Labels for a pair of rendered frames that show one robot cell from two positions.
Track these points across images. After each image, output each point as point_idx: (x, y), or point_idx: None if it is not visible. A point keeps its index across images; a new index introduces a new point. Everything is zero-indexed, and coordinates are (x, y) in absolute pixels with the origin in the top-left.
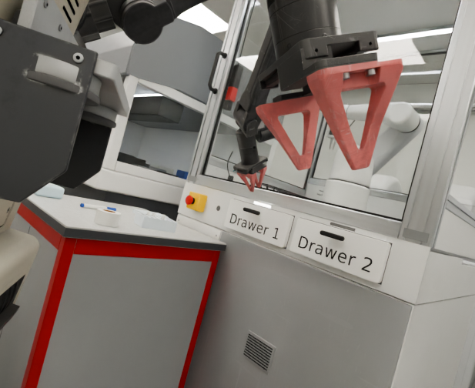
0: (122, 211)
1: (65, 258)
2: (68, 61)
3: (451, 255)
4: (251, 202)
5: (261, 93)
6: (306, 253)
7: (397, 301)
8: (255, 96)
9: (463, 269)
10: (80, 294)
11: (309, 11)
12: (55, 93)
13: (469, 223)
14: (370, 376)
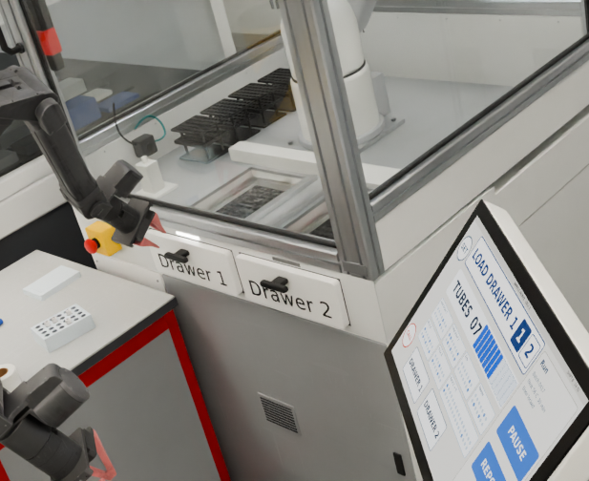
0: (10, 307)
1: None
2: None
3: (456, 212)
4: (173, 233)
5: (80, 185)
6: (264, 301)
7: (371, 342)
8: (76, 193)
9: (510, 188)
10: (32, 477)
11: (49, 468)
12: None
13: (474, 146)
14: (384, 419)
